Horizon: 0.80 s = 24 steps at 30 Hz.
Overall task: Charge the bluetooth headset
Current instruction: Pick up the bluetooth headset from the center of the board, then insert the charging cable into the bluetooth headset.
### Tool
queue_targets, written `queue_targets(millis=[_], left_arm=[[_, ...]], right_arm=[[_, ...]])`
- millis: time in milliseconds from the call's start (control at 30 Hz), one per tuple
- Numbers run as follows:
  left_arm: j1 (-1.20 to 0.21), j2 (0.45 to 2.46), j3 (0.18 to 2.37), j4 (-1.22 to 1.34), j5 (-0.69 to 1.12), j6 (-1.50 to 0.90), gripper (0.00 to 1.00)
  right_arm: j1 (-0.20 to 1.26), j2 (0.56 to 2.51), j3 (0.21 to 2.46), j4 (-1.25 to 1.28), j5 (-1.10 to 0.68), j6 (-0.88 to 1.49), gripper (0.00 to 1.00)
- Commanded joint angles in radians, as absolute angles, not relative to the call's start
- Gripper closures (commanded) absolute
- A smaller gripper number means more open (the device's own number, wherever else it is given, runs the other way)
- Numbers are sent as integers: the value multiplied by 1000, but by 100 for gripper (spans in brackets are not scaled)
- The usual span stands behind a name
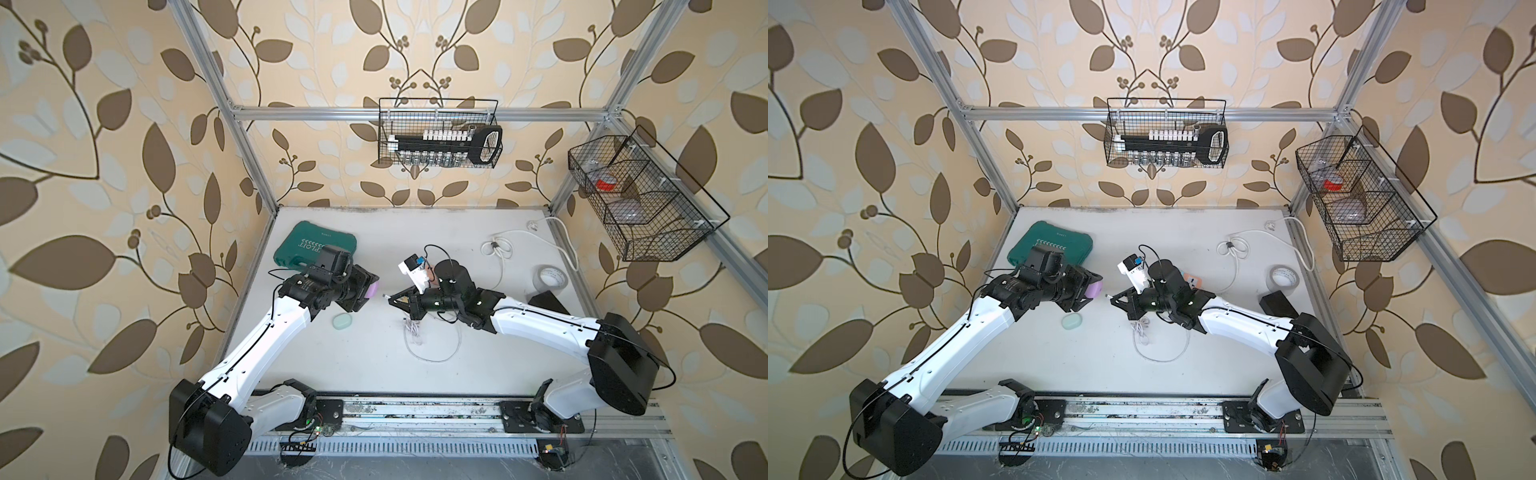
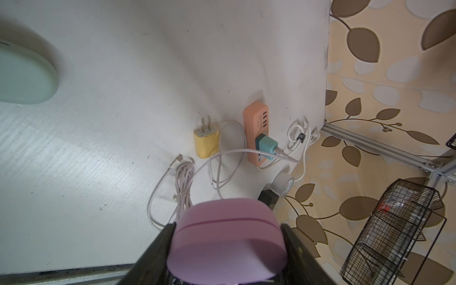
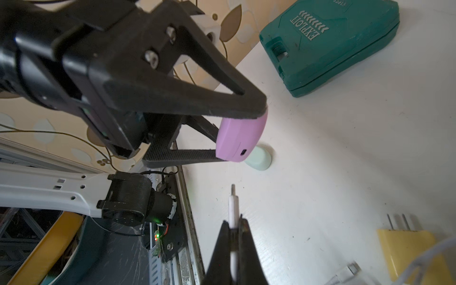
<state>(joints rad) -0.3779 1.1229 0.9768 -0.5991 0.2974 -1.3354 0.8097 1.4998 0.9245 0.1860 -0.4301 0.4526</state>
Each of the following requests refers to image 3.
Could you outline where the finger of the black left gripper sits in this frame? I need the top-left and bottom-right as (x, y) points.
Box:
(142, 113), (229, 169)
(63, 1), (267, 119)

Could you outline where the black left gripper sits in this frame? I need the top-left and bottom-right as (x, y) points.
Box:
(0, 0), (186, 159)

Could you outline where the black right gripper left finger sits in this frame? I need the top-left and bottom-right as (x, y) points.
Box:
(202, 221), (233, 285)

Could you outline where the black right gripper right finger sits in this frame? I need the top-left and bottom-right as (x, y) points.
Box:
(236, 216), (268, 285)

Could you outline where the pink earbud case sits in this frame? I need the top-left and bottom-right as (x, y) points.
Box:
(216, 110), (268, 162)

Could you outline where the white charging cable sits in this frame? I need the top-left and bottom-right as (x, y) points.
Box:
(228, 184), (240, 283)

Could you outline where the yellow charger plug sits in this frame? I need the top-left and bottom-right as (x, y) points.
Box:
(376, 214), (456, 285)

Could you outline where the mint green earbud case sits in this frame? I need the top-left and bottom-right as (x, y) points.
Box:
(244, 146), (273, 171)

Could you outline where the green plastic tool case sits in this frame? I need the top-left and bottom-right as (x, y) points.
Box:
(259, 0), (400, 97)

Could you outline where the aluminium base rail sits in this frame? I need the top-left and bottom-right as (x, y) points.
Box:
(148, 165), (205, 285)

